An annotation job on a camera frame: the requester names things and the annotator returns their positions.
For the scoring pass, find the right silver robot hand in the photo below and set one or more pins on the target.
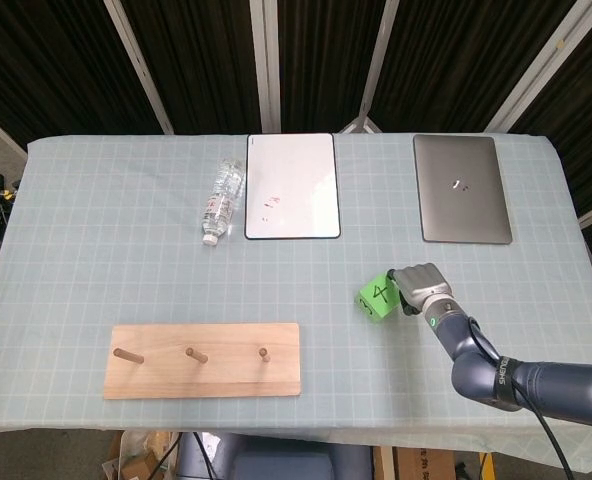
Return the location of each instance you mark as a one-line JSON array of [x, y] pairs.
[[423, 285]]

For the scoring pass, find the green numbered cube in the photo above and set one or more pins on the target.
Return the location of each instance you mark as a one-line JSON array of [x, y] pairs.
[[376, 295]]

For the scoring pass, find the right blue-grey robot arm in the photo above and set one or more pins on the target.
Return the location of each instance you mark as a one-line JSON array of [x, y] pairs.
[[566, 390]]

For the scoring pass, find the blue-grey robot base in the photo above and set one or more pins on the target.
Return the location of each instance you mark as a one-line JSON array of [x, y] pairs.
[[276, 460]]

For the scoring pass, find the grey closed laptop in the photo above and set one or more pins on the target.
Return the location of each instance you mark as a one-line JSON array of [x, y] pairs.
[[456, 210]]

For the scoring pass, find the brown wooden peg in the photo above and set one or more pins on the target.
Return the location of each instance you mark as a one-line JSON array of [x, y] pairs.
[[128, 356], [265, 355], [196, 355]]

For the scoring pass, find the small white whiteboard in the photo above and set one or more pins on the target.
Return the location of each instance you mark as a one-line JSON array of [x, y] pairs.
[[291, 170]]

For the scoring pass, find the printed cardboard box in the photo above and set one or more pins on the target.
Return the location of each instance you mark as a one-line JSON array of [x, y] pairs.
[[423, 465]]

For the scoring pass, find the clear plastic water bottle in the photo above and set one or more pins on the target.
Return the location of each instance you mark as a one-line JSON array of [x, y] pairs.
[[221, 200]]

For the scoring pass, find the wooden peg board base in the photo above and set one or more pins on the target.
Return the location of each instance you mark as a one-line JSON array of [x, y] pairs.
[[201, 380]]

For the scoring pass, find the light blue grid tablecloth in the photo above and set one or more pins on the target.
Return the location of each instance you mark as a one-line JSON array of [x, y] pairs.
[[126, 250]]

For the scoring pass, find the open cardboard box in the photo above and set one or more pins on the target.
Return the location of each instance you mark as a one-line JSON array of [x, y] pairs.
[[141, 460]]

